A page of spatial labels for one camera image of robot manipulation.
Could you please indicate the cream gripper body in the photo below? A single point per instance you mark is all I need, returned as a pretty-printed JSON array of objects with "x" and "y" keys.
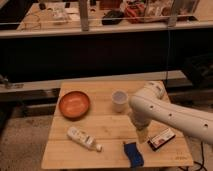
[{"x": 142, "y": 135}]

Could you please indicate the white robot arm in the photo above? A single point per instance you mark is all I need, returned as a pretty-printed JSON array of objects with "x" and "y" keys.
[{"x": 147, "y": 105}]

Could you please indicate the orange ceramic bowl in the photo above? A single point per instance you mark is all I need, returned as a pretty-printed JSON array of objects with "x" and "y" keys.
[{"x": 74, "y": 104}]

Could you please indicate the dark snack box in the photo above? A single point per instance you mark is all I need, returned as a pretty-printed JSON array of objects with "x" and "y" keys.
[{"x": 161, "y": 139}]

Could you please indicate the white plastic cup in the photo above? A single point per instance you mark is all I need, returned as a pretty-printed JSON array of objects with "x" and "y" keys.
[{"x": 119, "y": 100}]

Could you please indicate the white plastic bottle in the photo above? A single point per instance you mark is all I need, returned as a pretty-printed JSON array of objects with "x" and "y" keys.
[{"x": 83, "y": 139}]

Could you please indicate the black bag on shelf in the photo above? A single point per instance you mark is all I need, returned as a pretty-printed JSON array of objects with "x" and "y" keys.
[{"x": 112, "y": 17}]

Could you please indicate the red object on shelf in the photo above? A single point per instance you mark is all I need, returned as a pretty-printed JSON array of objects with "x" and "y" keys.
[{"x": 135, "y": 13}]

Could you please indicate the wooden shelf board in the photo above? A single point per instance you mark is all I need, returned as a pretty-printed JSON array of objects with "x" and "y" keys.
[{"x": 37, "y": 18}]

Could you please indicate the metal shelf post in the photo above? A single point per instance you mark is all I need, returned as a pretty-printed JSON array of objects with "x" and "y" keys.
[{"x": 83, "y": 10}]

